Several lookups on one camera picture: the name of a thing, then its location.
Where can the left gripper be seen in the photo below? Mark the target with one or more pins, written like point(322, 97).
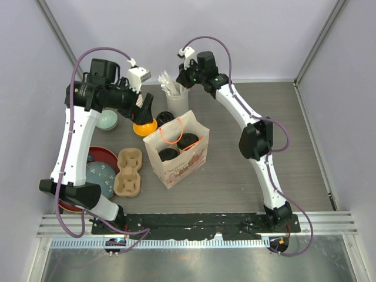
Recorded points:
point(139, 116)

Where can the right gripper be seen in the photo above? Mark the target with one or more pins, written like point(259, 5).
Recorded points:
point(181, 77)

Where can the black lid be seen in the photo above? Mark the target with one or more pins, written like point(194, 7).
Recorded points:
point(168, 154)
point(187, 140)

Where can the brown paper bag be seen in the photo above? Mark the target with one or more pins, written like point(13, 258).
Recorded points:
point(170, 172)

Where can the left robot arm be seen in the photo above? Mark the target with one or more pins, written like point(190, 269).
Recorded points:
point(102, 87)

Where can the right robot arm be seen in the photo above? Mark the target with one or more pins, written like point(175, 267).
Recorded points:
point(256, 140)

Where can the stack of paper cups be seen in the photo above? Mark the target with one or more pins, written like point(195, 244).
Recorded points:
point(139, 101)

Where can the orange bowl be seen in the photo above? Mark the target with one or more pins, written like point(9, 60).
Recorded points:
point(145, 130)

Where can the stack of black lids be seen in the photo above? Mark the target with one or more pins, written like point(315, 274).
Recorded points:
point(164, 117)

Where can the white straw holder cup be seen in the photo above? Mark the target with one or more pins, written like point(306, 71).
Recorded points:
point(178, 105)

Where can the pale green bowl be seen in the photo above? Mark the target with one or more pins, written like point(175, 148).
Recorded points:
point(108, 120)

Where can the red round tray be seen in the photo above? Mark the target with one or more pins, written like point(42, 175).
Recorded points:
point(99, 154)

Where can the cardboard cup carrier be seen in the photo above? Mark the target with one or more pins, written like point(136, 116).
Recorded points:
point(128, 180)

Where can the blue-grey plate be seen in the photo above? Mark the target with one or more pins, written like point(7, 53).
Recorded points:
point(102, 174)

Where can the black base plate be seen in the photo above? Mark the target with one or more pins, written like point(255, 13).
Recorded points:
point(201, 226)

